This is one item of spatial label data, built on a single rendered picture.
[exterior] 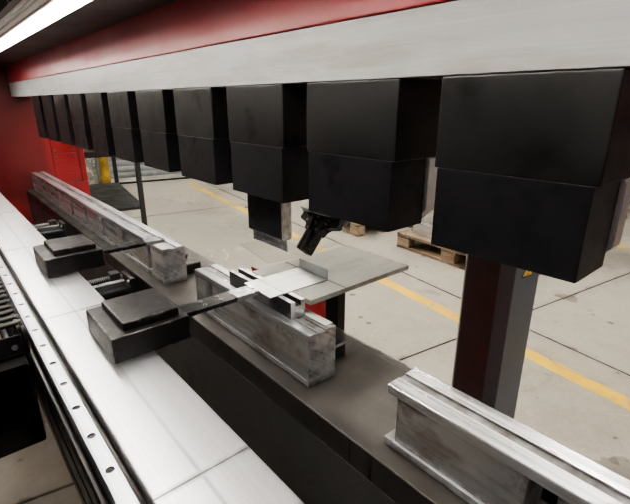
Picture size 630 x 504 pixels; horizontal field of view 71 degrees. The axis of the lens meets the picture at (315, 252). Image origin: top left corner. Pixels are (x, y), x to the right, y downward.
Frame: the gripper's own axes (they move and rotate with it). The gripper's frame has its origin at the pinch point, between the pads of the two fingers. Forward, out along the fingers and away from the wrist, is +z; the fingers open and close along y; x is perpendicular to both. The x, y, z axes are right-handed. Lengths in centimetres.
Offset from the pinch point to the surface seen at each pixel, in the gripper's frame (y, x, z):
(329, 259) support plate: -4.1, 11.2, -0.8
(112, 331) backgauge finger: 2.8, -25.6, 27.0
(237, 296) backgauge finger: 0.5, -8.5, 15.0
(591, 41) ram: 47, -29, -14
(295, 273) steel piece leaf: -2.0, 2.8, 6.0
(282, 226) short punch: 4.9, -11.2, 1.7
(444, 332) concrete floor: -69, 194, -23
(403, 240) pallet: -187, 272, -99
